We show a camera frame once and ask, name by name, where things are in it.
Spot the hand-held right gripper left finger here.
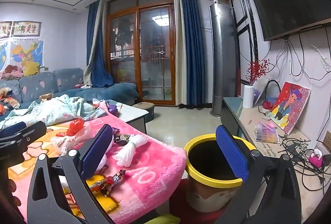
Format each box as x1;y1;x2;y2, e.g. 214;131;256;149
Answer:
27;124;115;224

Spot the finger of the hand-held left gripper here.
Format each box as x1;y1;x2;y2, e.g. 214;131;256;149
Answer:
0;121;47;156
0;122;27;139

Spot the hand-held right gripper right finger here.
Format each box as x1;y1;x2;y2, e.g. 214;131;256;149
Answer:
215;124;302;224

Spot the brown chocolate bar wrapper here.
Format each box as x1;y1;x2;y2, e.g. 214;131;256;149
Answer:
89;169;127;197

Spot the yellow rimmed trash bin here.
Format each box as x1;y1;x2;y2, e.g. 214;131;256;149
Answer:
183;133;258;213

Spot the person's left hand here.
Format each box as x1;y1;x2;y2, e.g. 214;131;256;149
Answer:
8;179;22;207

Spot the dark snack wrapper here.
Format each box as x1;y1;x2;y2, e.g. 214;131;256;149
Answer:
114;133;130;144

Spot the colourful patterned cloth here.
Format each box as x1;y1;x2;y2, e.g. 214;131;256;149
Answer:
0;87;21;111

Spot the light blue printed quilt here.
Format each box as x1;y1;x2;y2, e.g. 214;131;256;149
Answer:
0;95;108;129

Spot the white plastic bag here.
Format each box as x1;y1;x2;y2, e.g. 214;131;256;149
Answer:
50;127;99;155

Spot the red plastic wrapper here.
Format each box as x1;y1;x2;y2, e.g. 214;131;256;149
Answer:
55;119;85;138

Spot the clear bead organiser box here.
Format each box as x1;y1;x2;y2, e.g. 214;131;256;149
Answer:
255;122;280;144

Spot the purple bag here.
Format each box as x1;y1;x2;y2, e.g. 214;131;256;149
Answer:
109;101;122;114

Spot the white top coffee table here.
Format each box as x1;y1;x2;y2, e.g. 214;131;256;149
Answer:
118;104;149;134

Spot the pile of pink clothes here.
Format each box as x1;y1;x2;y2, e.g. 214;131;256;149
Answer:
2;65;24;80

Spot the white ribbed vase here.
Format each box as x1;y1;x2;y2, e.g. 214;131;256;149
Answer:
242;84;256;109

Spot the pink fleece blanket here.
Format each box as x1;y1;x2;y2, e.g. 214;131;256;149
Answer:
8;108;187;224

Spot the yellow pillow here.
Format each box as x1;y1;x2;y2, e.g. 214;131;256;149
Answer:
23;61;40;77

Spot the white purple picture card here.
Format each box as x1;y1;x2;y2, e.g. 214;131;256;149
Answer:
253;77;271;107

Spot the small dark stool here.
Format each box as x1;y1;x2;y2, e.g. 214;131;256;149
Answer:
132;102;156;122

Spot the blue patterned sofa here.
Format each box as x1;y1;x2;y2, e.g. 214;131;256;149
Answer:
0;67;139;121

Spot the colourful portrait painting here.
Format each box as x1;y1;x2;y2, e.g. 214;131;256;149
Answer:
266;82;311;135

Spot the pink tape dispenser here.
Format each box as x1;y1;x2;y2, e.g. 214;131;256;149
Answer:
308;150;324;168

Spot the silver tower air conditioner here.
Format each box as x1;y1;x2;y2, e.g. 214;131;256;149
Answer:
209;3;241;118

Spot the framed calligraphy picture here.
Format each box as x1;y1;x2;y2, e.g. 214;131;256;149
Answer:
12;21;42;38
0;22;13;39

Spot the wooden glass sliding door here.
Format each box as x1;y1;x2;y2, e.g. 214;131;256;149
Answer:
106;0;176;105

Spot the blue curtain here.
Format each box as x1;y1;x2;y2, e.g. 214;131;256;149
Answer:
83;0;114;87
173;0;206;108

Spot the white power strip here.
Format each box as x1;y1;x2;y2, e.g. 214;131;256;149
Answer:
312;45;331;72

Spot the basket with black handle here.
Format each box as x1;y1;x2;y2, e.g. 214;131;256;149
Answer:
259;80;281;113

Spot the tangle of black cables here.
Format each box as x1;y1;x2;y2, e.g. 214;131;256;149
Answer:
281;136;326;192

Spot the blue world wall map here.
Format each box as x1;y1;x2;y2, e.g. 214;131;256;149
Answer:
0;42;11;72

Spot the colourful country wall map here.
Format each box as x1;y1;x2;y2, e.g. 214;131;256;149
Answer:
10;40;44;68

